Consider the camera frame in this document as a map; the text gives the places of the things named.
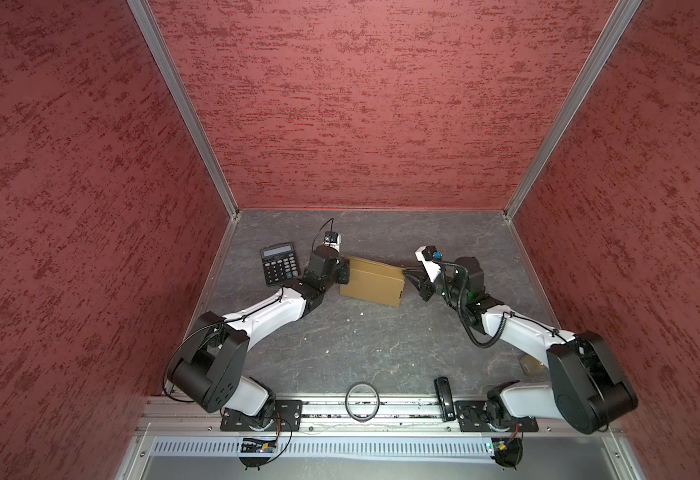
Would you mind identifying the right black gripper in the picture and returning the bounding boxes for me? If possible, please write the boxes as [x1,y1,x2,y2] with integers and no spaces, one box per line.
[401,265,466,303]

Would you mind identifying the brown cardboard box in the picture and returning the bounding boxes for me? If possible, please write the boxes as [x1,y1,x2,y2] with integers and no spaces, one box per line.
[339,257,405,308]

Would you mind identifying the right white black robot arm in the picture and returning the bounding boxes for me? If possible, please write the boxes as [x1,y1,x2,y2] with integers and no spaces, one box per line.
[404,246,639,434]

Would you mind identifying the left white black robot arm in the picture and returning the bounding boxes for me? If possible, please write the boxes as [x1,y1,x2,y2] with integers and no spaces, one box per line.
[165,231,350,423]

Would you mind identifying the black desk calculator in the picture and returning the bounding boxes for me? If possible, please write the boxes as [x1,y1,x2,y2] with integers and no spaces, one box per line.
[260,242,300,286]

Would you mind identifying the jar with pink lid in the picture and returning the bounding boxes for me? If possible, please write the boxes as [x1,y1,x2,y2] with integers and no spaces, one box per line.
[519,354,548,377]

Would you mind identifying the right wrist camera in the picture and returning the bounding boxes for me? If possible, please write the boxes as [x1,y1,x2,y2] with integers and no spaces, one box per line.
[415,245,442,283]

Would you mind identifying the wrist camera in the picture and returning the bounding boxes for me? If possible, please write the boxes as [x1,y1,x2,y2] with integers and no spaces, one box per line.
[322,231,342,253]
[415,245,442,283]

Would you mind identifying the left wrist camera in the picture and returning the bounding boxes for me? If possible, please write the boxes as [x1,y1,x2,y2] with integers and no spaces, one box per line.
[322,231,342,253]

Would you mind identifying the black rubber ring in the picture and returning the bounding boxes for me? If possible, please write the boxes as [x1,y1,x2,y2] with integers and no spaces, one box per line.
[344,382,381,423]

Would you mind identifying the aluminium front rail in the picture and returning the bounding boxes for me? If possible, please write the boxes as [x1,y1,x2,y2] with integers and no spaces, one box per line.
[136,394,624,436]

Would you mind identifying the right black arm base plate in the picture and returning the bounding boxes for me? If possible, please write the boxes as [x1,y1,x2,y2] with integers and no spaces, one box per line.
[454,400,539,434]

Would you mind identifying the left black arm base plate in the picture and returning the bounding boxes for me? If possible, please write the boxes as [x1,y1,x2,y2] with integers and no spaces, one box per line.
[220,399,304,432]

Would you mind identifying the white perforated cable duct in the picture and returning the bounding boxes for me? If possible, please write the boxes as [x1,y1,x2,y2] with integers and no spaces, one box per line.
[150,436,494,463]

